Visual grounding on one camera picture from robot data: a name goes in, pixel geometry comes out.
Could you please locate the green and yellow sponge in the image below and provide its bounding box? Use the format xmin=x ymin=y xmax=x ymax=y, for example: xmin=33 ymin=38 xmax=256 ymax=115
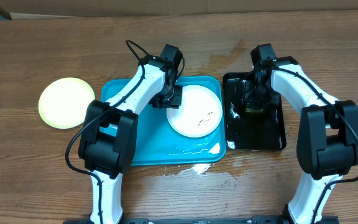
xmin=245 ymin=104 xmax=264 ymax=113

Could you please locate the white plate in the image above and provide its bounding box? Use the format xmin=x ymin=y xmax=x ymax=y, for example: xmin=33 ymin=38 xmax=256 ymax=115
xmin=167 ymin=85 xmax=223 ymax=138

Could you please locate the yellow plate with sauce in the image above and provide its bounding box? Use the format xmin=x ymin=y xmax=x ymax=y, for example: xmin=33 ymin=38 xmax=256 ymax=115
xmin=38 ymin=77 xmax=95 ymax=129

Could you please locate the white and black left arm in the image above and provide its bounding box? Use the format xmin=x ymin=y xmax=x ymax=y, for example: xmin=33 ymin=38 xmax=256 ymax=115
xmin=74 ymin=57 xmax=181 ymax=223

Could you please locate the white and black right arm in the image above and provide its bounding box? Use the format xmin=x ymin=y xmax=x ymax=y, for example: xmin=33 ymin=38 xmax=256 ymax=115
xmin=237 ymin=60 xmax=358 ymax=223

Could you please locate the black tray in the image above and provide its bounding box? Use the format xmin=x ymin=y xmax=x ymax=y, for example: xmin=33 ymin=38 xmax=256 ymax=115
xmin=223 ymin=72 xmax=287 ymax=151

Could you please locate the teal plastic tray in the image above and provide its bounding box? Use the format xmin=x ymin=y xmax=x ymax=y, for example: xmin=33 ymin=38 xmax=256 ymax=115
xmin=101 ymin=76 xmax=226 ymax=166

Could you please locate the black mounting rail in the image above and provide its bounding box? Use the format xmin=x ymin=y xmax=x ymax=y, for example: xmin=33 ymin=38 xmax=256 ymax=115
xmin=62 ymin=216 xmax=340 ymax=224

